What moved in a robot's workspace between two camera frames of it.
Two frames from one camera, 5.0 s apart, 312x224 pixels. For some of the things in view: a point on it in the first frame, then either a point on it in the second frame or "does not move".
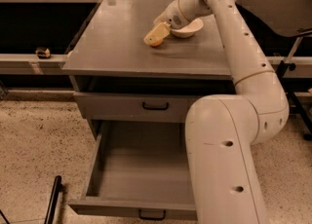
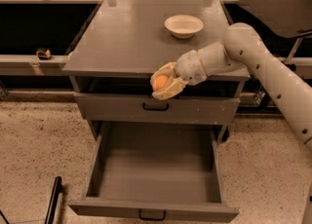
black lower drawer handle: x=152 y=218 does not move
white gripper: x=171 y=16 to x=191 y=67
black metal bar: x=54 y=200 does not move
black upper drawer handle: x=155 y=108 does not move
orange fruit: x=157 y=44 to x=160 y=82
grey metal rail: x=32 y=64 does not move
